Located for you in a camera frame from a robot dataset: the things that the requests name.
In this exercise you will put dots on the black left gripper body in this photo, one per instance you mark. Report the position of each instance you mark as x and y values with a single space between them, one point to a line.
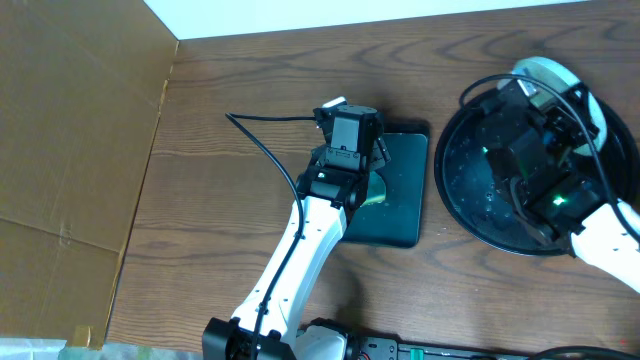
381 151

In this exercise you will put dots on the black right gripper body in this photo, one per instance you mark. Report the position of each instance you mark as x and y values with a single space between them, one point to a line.
509 100

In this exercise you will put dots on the green scrubbing sponge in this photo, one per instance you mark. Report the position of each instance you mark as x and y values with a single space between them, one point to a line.
376 190

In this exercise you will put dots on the green plate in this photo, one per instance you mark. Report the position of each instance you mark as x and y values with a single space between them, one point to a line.
565 82

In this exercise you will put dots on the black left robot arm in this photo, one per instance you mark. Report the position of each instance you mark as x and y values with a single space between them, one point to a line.
340 178

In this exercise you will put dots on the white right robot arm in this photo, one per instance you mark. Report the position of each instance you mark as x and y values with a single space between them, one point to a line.
577 209

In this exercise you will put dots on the black round tray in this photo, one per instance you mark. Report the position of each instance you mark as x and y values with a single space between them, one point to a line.
465 183

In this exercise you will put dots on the black rectangular tray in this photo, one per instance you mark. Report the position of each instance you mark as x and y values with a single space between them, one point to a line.
395 221

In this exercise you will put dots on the brown cardboard sheet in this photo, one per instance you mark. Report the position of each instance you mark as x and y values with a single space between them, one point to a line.
82 84

